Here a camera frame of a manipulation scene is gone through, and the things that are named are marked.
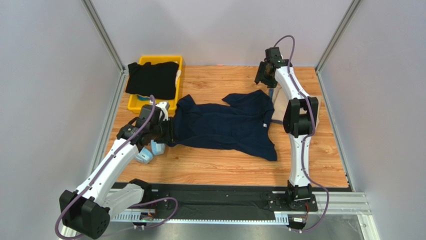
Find light blue headphones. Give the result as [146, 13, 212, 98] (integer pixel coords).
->
[135, 140, 166, 164]

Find navy t shirt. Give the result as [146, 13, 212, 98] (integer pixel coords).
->
[169, 90, 278, 162]

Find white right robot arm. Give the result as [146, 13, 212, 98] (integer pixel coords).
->
[254, 60, 319, 210]

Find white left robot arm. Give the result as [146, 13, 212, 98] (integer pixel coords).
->
[55, 101, 175, 240]

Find blue folded t shirt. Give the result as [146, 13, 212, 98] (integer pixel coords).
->
[268, 86, 288, 125]

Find beige folded t shirt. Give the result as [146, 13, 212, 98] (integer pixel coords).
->
[269, 85, 322, 128]

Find yellow plastic bin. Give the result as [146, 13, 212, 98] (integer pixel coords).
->
[127, 55, 184, 115]

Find teal cloth in bin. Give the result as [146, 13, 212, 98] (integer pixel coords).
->
[137, 95, 151, 101]

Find black t shirt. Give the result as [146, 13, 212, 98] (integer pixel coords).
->
[125, 61, 179, 100]

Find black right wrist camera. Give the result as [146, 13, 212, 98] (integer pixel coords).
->
[264, 46, 284, 64]

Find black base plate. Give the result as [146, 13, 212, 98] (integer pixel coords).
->
[142, 183, 318, 221]

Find aluminium frame rail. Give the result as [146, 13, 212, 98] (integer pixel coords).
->
[59, 191, 372, 240]

